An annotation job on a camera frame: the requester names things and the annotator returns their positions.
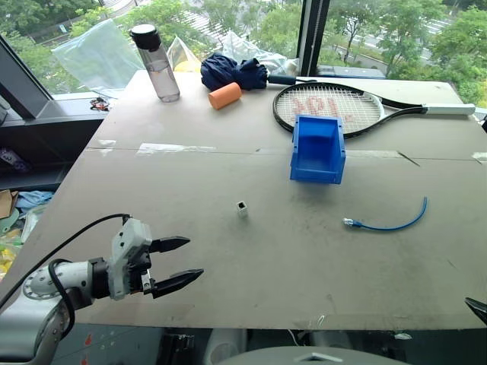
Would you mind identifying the bluish clear plastic bag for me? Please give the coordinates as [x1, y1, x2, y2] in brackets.
[50, 18, 148, 100]

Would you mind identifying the clear crumpled plastic bag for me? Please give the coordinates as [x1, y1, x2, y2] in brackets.
[221, 30, 300, 78]

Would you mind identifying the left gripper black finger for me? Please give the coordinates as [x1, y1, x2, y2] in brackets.
[151, 268, 205, 300]
[150, 236, 191, 256]

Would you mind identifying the navy folded umbrella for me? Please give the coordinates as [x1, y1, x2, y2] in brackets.
[199, 52, 318, 93]

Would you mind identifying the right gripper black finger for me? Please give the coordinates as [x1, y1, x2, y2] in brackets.
[464, 297, 487, 329]

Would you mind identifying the orange foam cylinder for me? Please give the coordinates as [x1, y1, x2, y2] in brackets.
[207, 81, 244, 112]

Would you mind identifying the purple patterned item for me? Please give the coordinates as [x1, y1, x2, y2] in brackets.
[0, 147, 30, 173]

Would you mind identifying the blue plastic storage bin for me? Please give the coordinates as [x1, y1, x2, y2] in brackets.
[289, 114, 347, 186]

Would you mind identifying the small red and black gadget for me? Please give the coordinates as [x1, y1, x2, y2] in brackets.
[89, 97, 112, 113]

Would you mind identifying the light blue cloth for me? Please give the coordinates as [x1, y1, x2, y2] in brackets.
[16, 190, 55, 211]

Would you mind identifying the black and white tennis racket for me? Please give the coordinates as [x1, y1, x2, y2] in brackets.
[272, 81, 477, 140]

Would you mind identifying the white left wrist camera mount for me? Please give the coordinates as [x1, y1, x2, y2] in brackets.
[107, 217, 154, 301]

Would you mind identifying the brown cardboard piece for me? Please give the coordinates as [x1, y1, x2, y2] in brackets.
[0, 189, 20, 221]

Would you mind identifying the slanted dark window frame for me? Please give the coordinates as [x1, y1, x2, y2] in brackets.
[0, 33, 55, 121]

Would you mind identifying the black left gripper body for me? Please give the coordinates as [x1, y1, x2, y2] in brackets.
[127, 240, 163, 299]

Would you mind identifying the yellow plastic bag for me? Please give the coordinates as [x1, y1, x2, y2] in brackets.
[166, 34, 203, 74]

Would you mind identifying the white rounded shape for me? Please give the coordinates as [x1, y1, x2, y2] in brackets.
[204, 328, 249, 365]

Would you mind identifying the blue Ethernet cable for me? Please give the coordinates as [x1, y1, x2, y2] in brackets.
[342, 195, 429, 232]

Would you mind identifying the clear bottle with black cap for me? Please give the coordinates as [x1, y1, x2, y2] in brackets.
[129, 24, 181, 104]

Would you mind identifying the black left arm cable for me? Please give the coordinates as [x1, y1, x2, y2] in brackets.
[0, 213, 132, 340]

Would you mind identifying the black window frame post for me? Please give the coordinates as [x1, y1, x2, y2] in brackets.
[296, 0, 332, 78]

